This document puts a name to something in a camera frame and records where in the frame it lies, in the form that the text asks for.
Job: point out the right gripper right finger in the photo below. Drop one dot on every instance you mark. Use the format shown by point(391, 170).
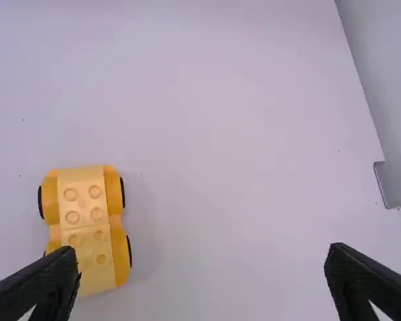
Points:
point(364, 284)

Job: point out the yellow toy car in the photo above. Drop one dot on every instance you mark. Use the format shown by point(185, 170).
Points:
point(87, 214)

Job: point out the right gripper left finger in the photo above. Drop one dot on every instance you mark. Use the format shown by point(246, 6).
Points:
point(30, 287)

